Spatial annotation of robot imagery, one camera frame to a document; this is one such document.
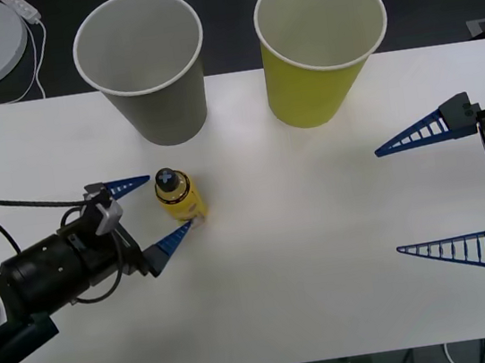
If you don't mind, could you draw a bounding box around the white power strip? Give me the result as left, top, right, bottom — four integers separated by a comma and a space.
2, 0, 43, 29

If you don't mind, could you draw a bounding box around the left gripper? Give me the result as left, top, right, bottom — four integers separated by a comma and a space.
64, 168, 204, 290

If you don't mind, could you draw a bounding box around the grey bin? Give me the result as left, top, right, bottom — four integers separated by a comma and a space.
64, 0, 219, 158

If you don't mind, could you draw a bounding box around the yellow bottle with black cap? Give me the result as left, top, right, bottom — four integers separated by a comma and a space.
150, 162, 210, 231

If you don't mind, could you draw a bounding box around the yellow-green bin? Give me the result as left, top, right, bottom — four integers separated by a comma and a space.
250, 0, 402, 134

